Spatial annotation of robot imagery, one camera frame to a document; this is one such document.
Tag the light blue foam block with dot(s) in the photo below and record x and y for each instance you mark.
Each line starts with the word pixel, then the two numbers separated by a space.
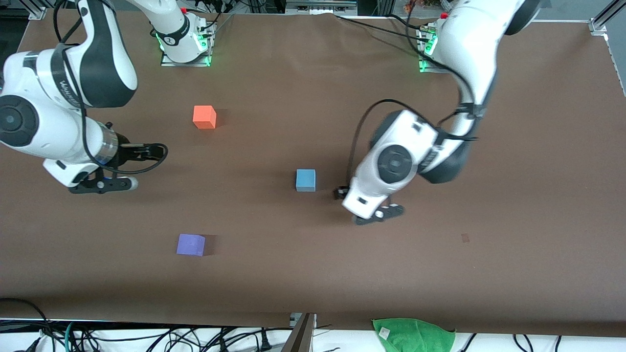
pixel 305 181

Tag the orange foam block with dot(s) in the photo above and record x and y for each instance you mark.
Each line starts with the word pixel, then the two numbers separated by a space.
pixel 204 117

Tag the black power plug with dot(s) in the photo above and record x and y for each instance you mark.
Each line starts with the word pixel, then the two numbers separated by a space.
pixel 265 341

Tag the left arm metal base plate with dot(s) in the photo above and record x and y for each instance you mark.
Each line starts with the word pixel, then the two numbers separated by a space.
pixel 430 70

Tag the green microfiber cloth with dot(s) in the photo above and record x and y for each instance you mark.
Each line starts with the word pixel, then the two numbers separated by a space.
pixel 413 337

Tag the brown table mat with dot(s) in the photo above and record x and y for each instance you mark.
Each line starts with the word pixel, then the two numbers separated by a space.
pixel 313 274

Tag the grey equipment box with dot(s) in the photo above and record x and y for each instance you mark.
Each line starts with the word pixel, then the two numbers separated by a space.
pixel 320 6

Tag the grey metal post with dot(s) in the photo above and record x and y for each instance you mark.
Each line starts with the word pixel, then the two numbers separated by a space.
pixel 301 337

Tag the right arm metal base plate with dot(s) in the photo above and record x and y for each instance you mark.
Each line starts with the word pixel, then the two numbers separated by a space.
pixel 168 62

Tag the aluminium frame profile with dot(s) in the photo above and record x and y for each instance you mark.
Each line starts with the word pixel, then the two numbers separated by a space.
pixel 39 9
pixel 604 17

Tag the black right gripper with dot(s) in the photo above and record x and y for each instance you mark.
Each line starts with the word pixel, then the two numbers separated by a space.
pixel 128 151

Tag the colourful toy figure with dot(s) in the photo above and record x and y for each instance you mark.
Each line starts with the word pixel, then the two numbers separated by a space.
pixel 413 6

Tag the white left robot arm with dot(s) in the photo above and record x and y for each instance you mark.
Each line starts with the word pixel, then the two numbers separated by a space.
pixel 391 161

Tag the purple foam block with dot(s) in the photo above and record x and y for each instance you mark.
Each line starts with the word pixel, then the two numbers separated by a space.
pixel 190 244

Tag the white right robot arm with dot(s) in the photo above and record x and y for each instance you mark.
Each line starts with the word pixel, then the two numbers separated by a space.
pixel 49 107

